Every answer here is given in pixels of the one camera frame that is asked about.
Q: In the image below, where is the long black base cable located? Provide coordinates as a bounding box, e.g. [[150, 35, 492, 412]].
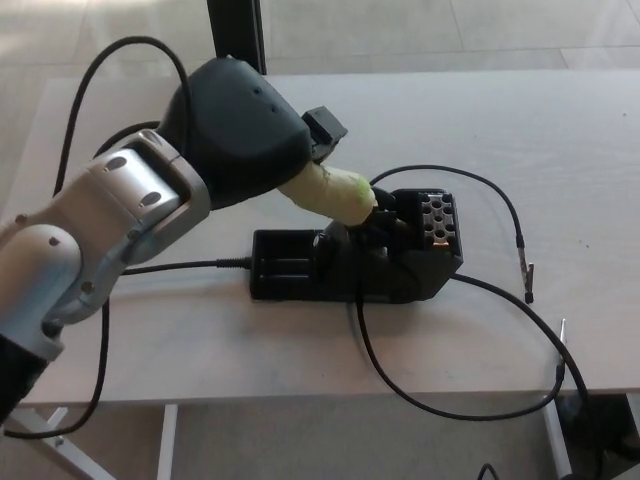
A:
[[452, 273, 606, 480]]

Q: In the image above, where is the white diagonal table frame brace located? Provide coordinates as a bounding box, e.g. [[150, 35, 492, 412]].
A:
[[0, 404, 104, 480]]

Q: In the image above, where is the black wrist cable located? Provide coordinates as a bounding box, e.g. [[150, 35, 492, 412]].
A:
[[53, 37, 194, 196]]

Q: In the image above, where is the black soldering iron base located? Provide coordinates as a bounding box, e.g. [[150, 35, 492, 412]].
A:
[[248, 187, 466, 304]]

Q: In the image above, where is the black base power cable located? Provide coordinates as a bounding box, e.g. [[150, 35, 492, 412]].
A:
[[122, 255, 253, 275]]

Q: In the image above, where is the black vertical pillar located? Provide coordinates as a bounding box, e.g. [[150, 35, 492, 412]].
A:
[[207, 0, 267, 76]]

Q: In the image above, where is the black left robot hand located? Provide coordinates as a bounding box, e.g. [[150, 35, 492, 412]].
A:
[[158, 56, 349, 211]]

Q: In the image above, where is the tape-wrapped soldering iron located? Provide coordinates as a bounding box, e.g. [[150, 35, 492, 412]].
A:
[[277, 162, 396, 226]]

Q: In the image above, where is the black probe cable with pin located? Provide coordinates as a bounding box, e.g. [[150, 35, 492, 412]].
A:
[[352, 279, 567, 417]]

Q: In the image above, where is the white table leg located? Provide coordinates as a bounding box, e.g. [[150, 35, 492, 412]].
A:
[[542, 397, 574, 480], [155, 403, 179, 480]]

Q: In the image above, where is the thin black alligator clip cable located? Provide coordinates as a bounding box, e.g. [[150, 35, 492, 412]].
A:
[[369, 163, 536, 305]]

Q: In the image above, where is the thick black soldering iron cable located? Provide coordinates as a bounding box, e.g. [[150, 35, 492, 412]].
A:
[[0, 124, 161, 440]]

